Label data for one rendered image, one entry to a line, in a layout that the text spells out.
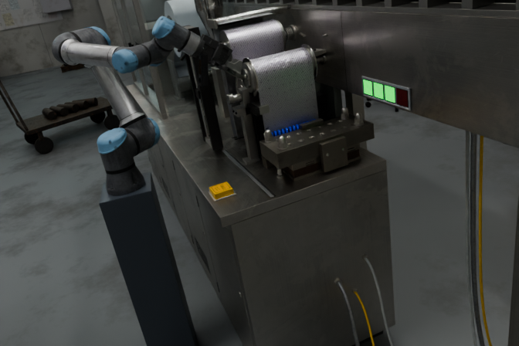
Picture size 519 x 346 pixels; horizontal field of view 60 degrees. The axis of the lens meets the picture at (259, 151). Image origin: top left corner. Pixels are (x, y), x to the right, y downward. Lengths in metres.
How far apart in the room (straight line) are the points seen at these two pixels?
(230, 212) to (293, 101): 0.52
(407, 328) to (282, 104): 1.21
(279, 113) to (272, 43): 0.35
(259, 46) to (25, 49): 11.82
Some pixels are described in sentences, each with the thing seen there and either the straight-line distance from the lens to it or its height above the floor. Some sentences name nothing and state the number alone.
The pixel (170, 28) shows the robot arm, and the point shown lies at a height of 1.49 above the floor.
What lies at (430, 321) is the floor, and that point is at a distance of 2.36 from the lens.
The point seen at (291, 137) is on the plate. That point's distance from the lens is 1.68.
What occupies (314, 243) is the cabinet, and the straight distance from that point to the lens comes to 1.70.
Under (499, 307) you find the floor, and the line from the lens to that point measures 2.48.
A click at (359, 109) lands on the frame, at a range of 2.09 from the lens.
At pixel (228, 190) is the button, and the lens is 1.60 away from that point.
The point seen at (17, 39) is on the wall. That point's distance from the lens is 13.52.
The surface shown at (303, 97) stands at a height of 1.14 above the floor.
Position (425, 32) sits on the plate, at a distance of 1.36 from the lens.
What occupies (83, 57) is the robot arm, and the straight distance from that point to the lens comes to 1.72.
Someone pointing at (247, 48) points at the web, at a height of 1.33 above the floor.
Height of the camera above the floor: 1.63
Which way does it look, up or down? 22 degrees down
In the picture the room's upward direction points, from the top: 10 degrees counter-clockwise
